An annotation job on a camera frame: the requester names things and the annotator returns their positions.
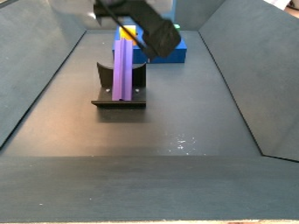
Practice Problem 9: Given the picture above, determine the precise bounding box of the black cable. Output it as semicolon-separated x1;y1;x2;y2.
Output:
94;0;150;51

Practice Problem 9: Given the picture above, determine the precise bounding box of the yellow orange crescent peg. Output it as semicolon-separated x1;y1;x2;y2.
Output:
118;24;136;45

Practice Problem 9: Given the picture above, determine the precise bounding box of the purple star prism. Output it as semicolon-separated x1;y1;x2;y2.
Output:
112;38;133;101

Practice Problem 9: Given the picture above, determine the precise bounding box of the green hexagon peg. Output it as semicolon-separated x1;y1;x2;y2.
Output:
173;24;181;31

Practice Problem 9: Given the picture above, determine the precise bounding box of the blue peg board block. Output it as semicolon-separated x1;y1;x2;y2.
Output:
114;23;186;64

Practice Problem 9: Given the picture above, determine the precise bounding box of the black curved fixture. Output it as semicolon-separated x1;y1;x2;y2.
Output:
90;64;145;109

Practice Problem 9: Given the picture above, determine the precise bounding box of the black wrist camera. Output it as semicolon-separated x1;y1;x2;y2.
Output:
92;0;182;59

